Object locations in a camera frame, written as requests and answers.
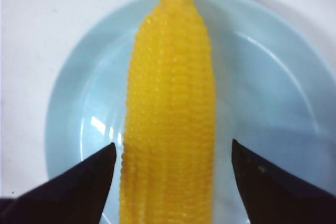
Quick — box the light blue round plate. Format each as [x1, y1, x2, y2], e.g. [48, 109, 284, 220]
[45, 0, 335, 223]

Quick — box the yellow corn cob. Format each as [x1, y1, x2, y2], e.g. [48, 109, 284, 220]
[119, 0, 216, 223]

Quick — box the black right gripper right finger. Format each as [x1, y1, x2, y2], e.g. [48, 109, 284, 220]
[232, 140, 335, 223]

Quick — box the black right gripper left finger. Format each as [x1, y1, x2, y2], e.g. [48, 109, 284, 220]
[1, 143, 117, 223]

